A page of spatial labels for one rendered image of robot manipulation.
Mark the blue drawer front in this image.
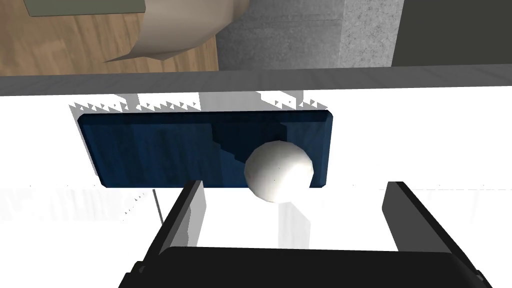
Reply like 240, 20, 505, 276
77, 109, 334, 189

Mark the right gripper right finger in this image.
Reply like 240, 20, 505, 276
381, 180, 467, 261

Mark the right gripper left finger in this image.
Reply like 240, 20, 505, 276
141, 179, 207, 263

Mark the white ball knob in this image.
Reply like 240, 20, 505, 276
243, 139, 315, 204

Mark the grey-green rug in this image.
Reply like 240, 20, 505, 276
23, 0, 146, 18

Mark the beige rounded shape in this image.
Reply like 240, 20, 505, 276
103, 0, 251, 64

